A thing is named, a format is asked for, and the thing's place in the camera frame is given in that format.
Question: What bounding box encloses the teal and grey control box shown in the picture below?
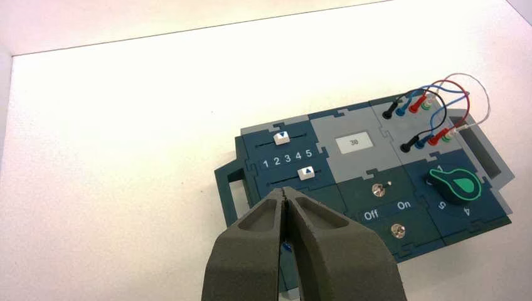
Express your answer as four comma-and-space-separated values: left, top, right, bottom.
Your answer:
214, 92, 516, 301

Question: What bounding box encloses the green rotary selector knob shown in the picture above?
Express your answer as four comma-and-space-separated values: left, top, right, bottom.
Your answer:
423, 165, 483, 206

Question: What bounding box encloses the white banana plug cable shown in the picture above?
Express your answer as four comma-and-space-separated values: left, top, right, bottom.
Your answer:
425, 73, 492, 136

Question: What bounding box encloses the small white display screen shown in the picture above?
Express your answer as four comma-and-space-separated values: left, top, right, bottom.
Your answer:
334, 131, 374, 154

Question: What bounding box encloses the red banana plug cable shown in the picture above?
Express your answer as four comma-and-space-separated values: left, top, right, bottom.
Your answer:
408, 80, 472, 147

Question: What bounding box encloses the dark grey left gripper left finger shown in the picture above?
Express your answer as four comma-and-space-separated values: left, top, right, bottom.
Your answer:
201, 187, 286, 301

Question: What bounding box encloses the black banana plug cable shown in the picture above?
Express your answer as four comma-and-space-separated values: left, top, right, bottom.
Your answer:
381, 88, 448, 154

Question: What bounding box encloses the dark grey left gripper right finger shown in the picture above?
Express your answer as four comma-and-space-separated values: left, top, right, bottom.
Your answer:
285, 187, 408, 301

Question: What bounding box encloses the blue banana plug cable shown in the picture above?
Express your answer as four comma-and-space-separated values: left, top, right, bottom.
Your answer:
395, 85, 471, 151

